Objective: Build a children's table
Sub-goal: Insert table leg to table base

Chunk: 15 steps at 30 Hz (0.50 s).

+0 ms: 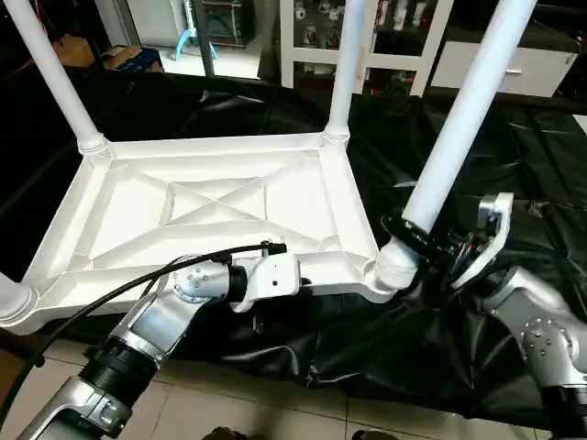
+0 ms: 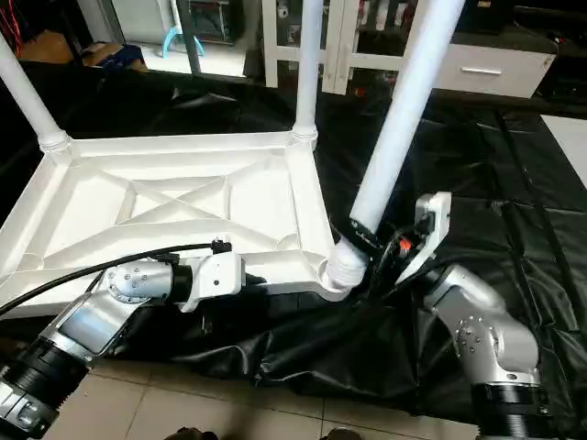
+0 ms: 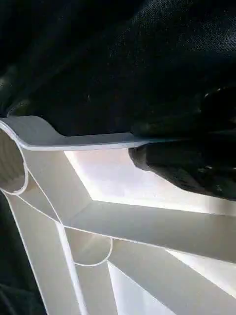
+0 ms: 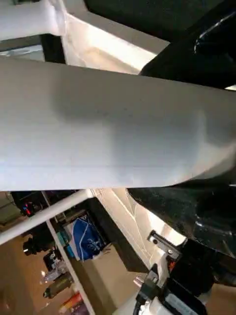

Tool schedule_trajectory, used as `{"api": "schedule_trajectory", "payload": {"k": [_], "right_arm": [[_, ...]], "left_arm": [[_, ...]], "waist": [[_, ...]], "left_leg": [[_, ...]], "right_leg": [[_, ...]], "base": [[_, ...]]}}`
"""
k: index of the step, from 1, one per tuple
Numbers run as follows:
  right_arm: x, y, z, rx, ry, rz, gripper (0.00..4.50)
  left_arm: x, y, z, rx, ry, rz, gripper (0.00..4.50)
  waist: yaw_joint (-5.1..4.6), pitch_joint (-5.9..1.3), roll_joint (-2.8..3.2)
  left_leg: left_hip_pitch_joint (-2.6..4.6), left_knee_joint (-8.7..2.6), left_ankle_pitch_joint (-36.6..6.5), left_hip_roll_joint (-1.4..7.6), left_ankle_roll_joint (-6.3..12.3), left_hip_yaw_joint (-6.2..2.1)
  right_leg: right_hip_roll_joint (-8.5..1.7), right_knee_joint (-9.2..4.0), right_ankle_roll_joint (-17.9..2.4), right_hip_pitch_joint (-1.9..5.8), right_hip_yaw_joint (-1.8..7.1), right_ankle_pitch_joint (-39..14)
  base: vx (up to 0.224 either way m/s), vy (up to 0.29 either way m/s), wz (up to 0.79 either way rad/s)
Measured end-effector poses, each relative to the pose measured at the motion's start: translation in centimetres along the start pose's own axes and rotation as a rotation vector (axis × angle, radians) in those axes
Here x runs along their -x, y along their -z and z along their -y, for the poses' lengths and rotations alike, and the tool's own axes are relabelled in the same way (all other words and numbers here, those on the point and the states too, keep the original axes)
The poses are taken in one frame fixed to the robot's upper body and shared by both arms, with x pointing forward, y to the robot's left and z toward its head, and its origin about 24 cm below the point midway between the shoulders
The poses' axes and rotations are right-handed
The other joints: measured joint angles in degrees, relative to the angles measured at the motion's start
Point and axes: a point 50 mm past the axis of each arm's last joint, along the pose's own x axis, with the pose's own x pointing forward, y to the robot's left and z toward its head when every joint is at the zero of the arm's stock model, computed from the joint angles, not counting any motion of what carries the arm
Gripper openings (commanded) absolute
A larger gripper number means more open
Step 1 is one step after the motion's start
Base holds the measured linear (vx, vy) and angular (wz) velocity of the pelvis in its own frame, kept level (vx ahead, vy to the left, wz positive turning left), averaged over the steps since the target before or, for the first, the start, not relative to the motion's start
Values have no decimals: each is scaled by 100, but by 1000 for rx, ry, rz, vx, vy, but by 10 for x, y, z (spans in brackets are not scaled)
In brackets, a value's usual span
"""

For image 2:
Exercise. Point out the white plastic table top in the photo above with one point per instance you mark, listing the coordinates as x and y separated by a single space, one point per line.
165 202

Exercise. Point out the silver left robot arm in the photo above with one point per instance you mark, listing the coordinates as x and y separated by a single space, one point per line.
83 330

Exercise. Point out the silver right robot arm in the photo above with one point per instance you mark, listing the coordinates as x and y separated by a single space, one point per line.
477 330

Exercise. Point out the black work mat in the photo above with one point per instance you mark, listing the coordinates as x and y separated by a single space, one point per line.
394 348

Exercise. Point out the dark robot left foot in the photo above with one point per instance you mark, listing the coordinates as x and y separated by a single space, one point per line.
197 434

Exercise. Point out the dark robot foot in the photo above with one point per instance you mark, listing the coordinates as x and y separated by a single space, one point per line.
347 434
197 434

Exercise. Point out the dark robot right foot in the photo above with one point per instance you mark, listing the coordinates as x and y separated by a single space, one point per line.
347 434

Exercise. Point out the white glass-door cabinet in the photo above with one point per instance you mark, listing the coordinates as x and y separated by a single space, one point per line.
348 41

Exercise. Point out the white low drawer unit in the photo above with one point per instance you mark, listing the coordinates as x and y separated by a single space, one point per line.
486 69

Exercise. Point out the white sheet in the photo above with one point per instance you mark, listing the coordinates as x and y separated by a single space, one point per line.
570 147

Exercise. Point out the grey metal pole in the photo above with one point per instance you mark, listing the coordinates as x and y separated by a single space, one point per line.
193 37

